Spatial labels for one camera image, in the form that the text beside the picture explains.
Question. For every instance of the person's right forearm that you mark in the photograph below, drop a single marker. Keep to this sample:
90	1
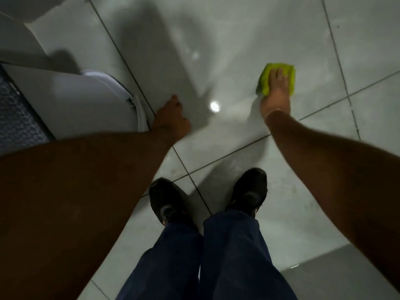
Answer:
340	181

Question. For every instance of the black right shoe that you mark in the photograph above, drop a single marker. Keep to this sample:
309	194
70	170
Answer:
249	190

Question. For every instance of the person's left fingers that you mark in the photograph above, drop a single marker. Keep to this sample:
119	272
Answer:
177	106

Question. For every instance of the white toilet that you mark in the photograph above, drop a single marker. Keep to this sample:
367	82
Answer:
72	99

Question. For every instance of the black shoe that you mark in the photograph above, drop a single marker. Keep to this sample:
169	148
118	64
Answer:
249	190
167	201

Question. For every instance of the grey patterned floor mat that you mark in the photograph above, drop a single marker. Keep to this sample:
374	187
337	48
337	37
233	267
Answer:
17	121

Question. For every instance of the dark blue trousers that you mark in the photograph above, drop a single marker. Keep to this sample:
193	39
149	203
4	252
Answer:
212	259

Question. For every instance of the person's right hand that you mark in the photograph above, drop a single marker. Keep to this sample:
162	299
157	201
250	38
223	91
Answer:
276	96

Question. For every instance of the black left shoe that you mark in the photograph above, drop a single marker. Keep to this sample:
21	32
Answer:
167	201

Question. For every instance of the person's left forearm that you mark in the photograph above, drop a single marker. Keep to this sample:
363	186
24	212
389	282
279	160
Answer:
78	209

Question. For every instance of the person's right fingers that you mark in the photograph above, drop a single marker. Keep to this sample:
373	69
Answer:
279	78

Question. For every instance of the person's left hand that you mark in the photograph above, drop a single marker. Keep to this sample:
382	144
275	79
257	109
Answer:
172	120

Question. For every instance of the yellow-green cleaning cloth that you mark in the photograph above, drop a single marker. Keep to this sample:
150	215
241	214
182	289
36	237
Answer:
268	78

